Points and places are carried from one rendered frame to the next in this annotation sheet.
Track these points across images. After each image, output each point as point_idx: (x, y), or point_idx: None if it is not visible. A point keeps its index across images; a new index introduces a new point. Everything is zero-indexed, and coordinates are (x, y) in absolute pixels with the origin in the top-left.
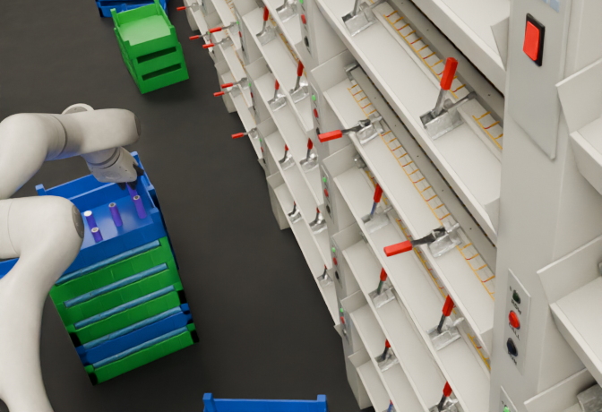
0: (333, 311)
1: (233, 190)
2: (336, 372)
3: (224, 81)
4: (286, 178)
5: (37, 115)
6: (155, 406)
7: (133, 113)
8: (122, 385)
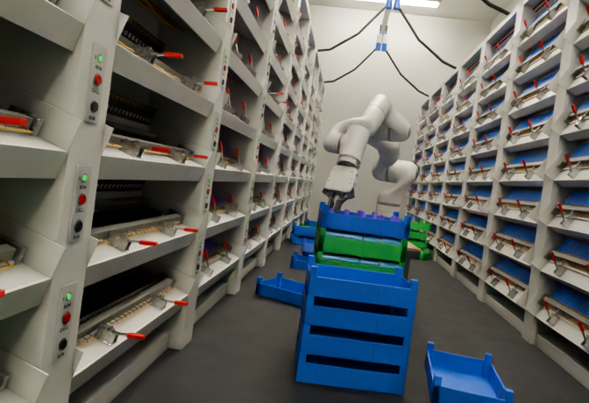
0: (233, 259)
1: (194, 378)
2: (237, 297)
3: (87, 365)
4: (221, 222)
5: (372, 98)
6: None
7: (326, 134)
8: None
